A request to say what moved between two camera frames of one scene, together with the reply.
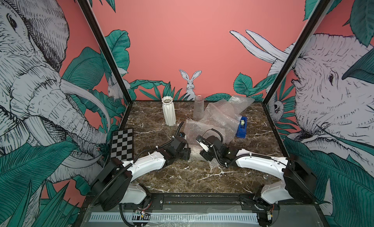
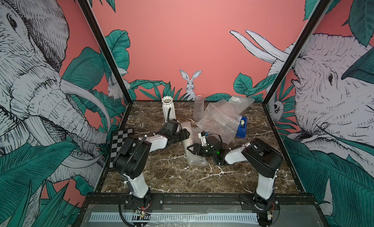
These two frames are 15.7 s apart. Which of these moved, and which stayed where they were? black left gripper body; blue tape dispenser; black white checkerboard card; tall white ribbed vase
Moved: black left gripper body
Stayed: black white checkerboard card; tall white ribbed vase; blue tape dispenser
